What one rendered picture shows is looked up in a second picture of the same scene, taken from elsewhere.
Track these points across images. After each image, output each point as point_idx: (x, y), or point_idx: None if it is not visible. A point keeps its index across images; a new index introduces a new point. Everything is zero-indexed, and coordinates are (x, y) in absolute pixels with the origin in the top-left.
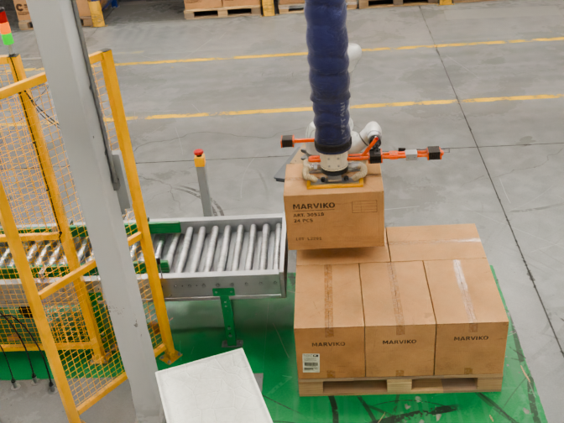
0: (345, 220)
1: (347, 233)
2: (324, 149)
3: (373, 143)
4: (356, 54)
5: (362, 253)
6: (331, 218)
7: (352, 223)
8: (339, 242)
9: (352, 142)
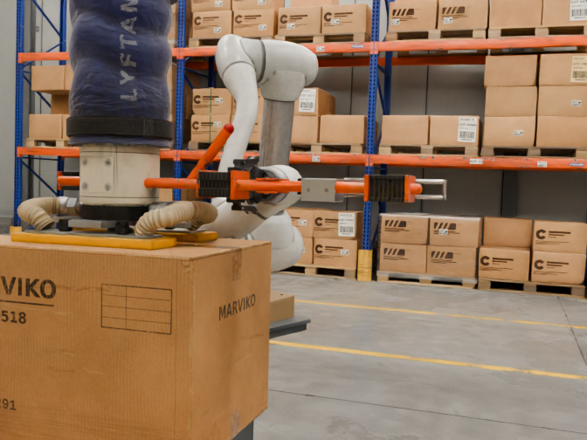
0: (80, 351)
1: (86, 402)
2: (72, 127)
3: (217, 141)
4: (299, 57)
5: None
6: (45, 338)
7: (100, 367)
8: (61, 433)
9: (224, 201)
